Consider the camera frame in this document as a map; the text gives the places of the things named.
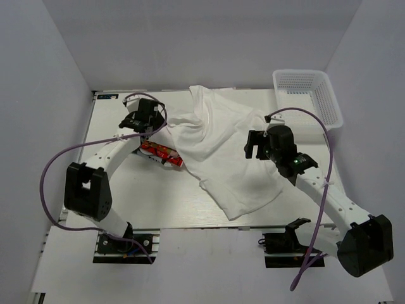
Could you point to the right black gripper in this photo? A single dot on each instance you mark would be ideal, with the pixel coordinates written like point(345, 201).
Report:
point(253, 144)

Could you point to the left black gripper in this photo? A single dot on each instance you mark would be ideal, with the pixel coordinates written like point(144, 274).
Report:
point(155, 119)

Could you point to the red printed t shirt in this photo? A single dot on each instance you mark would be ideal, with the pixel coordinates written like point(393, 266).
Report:
point(161, 154)

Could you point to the white t shirt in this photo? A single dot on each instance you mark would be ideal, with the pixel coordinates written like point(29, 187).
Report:
point(211, 141)

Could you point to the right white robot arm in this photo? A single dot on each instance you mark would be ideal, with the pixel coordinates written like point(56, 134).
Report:
point(360, 241)

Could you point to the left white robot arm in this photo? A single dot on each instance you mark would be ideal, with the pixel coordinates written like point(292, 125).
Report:
point(87, 188)

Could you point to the blue label sticker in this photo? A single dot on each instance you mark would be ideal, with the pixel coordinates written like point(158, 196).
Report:
point(107, 96)

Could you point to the white plastic basket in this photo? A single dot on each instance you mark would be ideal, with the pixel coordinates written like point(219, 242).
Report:
point(310, 90)

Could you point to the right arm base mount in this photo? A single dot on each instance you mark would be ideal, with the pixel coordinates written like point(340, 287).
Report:
point(282, 249)

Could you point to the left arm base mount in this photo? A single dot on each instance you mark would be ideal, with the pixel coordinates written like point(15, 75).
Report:
point(110, 251)

